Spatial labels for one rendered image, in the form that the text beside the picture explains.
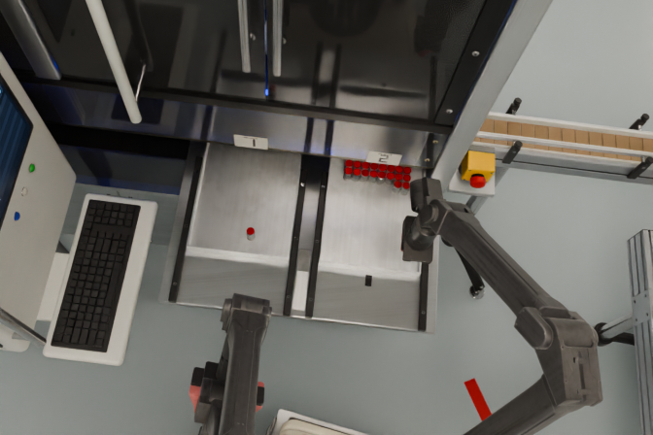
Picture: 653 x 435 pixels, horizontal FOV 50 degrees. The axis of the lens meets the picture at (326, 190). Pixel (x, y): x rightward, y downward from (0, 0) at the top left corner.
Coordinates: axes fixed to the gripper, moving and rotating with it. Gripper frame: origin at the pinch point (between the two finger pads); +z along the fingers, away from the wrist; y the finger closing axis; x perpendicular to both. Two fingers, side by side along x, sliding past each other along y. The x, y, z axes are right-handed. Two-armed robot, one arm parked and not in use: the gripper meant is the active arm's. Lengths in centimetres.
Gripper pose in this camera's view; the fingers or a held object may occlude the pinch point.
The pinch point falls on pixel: (411, 250)
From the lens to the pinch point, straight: 163.0
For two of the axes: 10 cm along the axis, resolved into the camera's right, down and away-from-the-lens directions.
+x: -9.9, -1.2, -0.3
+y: 1.0, -9.2, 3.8
